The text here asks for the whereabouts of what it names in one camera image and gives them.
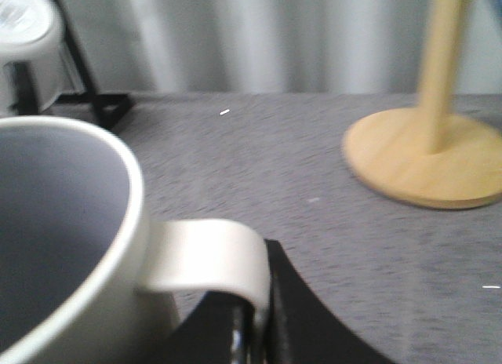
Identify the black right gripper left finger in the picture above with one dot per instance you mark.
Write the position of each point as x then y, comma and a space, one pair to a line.
217, 331

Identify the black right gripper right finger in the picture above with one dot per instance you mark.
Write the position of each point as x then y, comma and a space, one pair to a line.
301, 328

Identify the cream HOME mug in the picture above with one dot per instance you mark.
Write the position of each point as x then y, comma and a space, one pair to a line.
87, 276

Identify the wooden mug tree stand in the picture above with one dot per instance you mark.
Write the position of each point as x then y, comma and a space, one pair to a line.
428, 155

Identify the white enamel mug right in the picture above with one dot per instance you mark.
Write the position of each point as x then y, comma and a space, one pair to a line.
32, 69

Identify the black wire mug rack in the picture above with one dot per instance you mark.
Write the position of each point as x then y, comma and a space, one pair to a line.
79, 87

